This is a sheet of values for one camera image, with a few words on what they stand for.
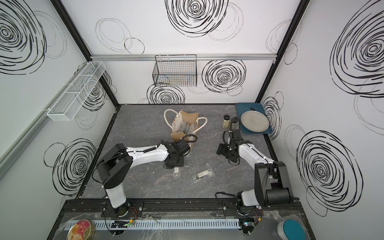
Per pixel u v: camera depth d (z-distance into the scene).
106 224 0.68
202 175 0.83
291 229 0.62
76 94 0.72
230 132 0.74
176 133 0.99
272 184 0.43
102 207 0.73
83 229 0.66
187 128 0.99
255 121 1.08
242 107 1.18
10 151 0.52
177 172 0.84
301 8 0.72
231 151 0.67
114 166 0.47
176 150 0.67
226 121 1.00
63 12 0.73
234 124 0.99
